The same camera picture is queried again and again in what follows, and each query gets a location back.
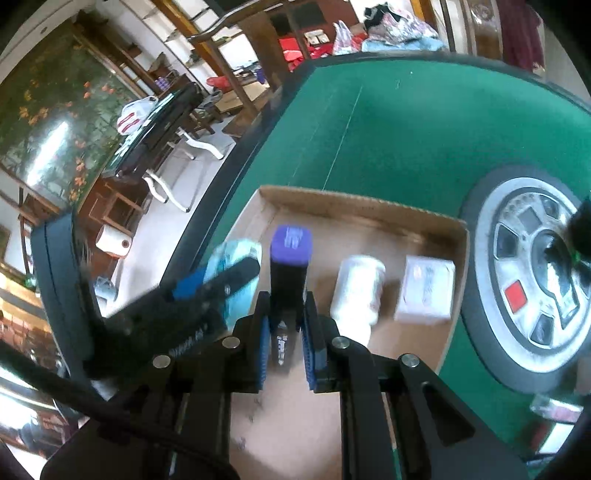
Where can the black table white legs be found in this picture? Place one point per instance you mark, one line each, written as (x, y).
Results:
(157, 129)

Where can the wooden chair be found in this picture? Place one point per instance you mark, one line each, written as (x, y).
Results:
(265, 41)
(480, 27)

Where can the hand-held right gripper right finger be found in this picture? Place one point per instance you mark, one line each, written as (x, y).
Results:
(308, 357)

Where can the pile of clothes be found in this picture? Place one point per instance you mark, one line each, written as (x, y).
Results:
(401, 25)

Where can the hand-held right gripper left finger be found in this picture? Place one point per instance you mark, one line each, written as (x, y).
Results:
(264, 344)

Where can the pink white plastic bag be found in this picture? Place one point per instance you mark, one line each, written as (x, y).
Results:
(346, 39)

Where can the light blue packet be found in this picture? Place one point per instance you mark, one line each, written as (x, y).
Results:
(235, 251)

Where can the maroon cloth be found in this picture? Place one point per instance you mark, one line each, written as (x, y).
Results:
(519, 32)

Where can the white red packet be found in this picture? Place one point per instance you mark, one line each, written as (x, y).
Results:
(556, 410)

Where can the white plastic bottle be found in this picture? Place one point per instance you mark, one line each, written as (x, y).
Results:
(358, 290)

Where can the white box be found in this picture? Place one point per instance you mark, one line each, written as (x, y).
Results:
(425, 290)

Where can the wooden stool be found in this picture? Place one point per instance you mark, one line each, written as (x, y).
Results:
(115, 203)

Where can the red cloth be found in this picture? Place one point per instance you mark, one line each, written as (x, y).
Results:
(298, 53)

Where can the landscape wall painting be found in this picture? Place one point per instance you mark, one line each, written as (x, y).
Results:
(51, 106)

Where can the cardboard box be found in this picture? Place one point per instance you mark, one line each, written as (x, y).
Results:
(240, 99)

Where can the paper towel roll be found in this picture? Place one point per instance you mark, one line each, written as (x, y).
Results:
(112, 241)

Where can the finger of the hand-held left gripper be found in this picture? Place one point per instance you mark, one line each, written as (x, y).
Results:
(188, 285)
(221, 284)

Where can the round grey table control panel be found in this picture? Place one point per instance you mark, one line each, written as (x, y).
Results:
(512, 221)

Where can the cardboard tray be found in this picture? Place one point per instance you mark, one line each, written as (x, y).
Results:
(406, 341)

